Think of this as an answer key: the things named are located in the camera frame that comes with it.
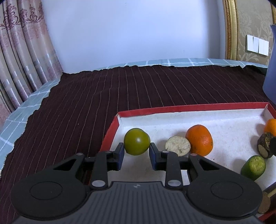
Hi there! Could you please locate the dark sugarcane piece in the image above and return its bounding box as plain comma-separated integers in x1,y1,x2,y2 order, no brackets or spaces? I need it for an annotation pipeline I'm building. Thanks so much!
257,132,276,159
165,136,191,157

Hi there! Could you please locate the large orange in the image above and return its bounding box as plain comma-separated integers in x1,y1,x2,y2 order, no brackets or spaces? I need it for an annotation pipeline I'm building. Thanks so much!
185,124,214,157

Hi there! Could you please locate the small orange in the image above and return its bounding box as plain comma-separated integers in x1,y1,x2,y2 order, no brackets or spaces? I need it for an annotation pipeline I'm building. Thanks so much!
264,118,276,138

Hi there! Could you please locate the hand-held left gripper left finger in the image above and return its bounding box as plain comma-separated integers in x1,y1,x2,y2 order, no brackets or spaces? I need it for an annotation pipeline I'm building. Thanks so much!
53,142,125,190

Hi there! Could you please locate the white wall switch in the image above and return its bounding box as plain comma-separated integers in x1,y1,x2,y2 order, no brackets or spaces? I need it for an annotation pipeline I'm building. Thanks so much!
246,34,269,56

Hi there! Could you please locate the blue electric kettle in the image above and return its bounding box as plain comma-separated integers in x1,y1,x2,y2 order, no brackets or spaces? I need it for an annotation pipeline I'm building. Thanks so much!
262,24,276,104

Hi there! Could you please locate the light green citrus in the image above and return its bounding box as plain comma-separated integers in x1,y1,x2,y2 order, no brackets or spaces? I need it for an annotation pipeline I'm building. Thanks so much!
241,155,266,181

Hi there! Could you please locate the brown sugarcane piece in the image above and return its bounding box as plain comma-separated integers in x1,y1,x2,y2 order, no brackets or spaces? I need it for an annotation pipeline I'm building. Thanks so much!
258,187,276,214

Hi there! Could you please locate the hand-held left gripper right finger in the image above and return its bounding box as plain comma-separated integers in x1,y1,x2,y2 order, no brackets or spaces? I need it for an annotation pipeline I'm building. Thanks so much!
149,142,220,187

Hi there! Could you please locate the dark striped cloth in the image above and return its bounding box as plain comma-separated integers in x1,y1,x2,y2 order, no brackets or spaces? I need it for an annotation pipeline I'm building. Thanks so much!
0,65,270,224

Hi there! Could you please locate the pink patterned curtain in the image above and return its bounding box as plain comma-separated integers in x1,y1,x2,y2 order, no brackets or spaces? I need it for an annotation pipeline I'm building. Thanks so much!
0,0,64,123

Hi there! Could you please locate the dark green citrus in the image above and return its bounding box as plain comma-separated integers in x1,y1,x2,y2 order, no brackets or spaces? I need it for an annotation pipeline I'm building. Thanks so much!
124,128,151,156

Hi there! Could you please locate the gold wall frame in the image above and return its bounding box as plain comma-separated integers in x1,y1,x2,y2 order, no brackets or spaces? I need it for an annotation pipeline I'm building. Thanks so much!
222,0,240,61

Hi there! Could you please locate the red cardboard box tray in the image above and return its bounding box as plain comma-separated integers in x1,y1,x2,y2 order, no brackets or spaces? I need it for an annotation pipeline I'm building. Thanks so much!
84,102,276,194

